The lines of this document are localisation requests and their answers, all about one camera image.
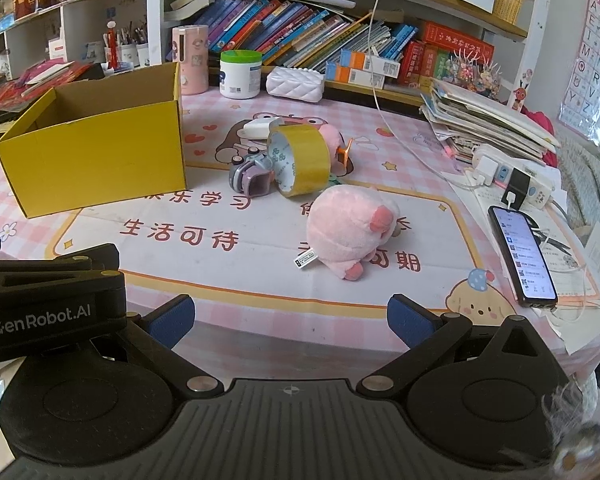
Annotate pile of red packets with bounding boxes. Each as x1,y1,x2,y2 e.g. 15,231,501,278
0,59,106,112

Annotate alphabet wall poster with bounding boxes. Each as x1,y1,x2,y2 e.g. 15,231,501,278
558,0,600,139

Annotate pink printed tablecloth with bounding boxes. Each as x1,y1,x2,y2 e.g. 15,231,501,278
0,82,598,378

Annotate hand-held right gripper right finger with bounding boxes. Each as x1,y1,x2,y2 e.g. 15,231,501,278
356,294,563,397

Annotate pink printed box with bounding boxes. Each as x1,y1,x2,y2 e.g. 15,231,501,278
172,24,210,95

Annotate red figure pen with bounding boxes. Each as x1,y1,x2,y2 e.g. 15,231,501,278
106,19,119,69

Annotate row of colourful books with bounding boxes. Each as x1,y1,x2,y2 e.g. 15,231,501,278
194,0,422,88

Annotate yellow cardboard box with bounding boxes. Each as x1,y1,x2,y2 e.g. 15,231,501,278
0,61,187,219

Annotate white hanging cable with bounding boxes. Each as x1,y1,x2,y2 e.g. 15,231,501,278
369,0,481,192

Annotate white jar green lid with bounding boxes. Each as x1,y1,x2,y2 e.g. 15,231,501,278
218,50,264,100

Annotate white cubby shelf unit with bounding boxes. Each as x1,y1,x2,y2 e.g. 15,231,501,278
0,0,149,67

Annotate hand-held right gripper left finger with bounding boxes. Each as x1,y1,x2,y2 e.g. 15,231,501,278
125,294,222,395

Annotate white charger adapter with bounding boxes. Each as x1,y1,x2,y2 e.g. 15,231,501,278
242,116,284,139

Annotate black smartphone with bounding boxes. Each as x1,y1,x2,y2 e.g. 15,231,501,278
488,204,560,309

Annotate white plug adapter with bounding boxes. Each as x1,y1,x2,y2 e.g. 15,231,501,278
474,155,502,187

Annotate yellow tape roll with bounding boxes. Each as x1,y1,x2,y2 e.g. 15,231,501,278
266,124,332,200

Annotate pink plush toy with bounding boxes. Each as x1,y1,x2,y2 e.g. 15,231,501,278
293,184,407,282

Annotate pink fluffy ball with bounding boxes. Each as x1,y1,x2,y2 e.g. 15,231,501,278
319,124,349,161

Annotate grey lying book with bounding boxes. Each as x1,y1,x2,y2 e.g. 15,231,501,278
169,0,227,22

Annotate black plug adapter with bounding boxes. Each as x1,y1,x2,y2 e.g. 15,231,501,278
502,167,534,209

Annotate white pen holder cups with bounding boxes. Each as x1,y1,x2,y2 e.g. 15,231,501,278
103,41,151,69

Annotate white quilted pouch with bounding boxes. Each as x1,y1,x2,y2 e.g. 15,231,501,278
265,66,326,103

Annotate white power strip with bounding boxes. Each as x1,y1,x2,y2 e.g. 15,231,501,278
472,143,557,209

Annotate stack of papers and booklets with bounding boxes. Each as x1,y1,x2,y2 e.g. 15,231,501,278
419,77,562,164

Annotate red boxed book set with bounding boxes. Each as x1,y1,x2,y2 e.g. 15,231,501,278
397,21,496,99

